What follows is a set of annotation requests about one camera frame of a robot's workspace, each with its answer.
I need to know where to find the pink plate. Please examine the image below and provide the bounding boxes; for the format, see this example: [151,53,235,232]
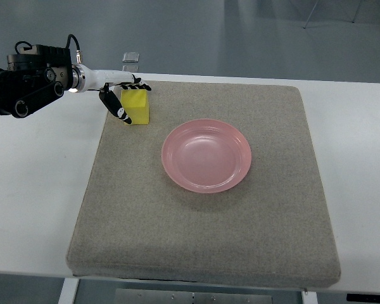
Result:
[161,119,252,194]

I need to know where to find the white table leg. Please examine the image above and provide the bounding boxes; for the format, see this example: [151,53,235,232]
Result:
[58,278,80,304]

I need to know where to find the black label strip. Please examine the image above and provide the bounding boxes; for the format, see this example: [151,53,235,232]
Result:
[346,294,380,303]

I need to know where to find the upper floor outlet plate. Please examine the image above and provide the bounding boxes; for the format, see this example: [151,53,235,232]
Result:
[122,52,140,63]

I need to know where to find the yellow foam block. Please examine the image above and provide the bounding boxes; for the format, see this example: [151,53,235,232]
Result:
[120,89,149,125]

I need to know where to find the lower floor outlet plate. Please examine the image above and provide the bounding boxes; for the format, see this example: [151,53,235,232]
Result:
[123,65,139,73]

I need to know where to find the grey metal base plate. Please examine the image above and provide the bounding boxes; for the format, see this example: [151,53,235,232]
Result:
[114,288,273,304]

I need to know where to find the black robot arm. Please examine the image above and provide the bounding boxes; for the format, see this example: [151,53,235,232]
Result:
[0,34,81,118]

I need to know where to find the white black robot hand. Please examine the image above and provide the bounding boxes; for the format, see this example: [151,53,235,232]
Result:
[75,64,151,125]

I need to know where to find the floor outlet plate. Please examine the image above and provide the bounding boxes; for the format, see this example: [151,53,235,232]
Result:
[123,65,139,73]
[122,52,140,63]

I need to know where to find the beige fabric mat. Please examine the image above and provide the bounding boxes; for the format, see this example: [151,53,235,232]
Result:
[66,81,341,289]

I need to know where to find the white stand legs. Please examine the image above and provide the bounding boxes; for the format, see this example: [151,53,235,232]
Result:
[302,0,365,29]

